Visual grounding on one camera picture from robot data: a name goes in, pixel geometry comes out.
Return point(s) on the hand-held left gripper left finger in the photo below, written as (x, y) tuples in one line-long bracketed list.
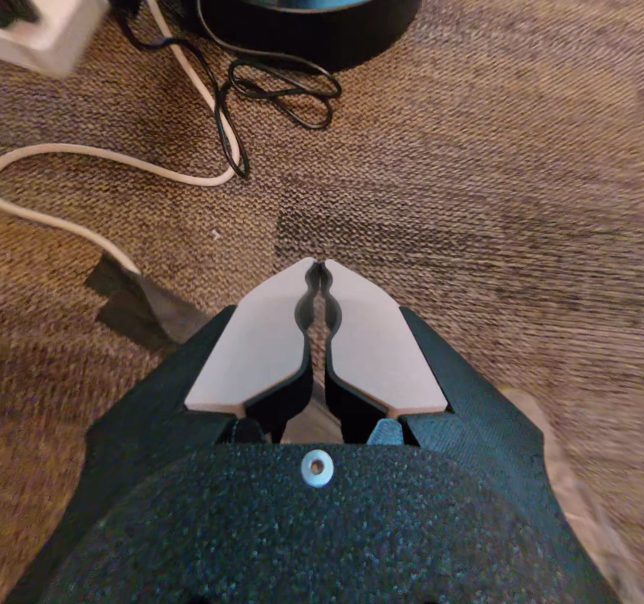
[(257, 347)]

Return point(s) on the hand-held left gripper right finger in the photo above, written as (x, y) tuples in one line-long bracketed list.
[(387, 347)]

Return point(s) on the black round base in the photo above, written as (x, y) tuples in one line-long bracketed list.
[(302, 10)]

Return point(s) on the white power strip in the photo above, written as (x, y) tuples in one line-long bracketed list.
[(45, 15)]

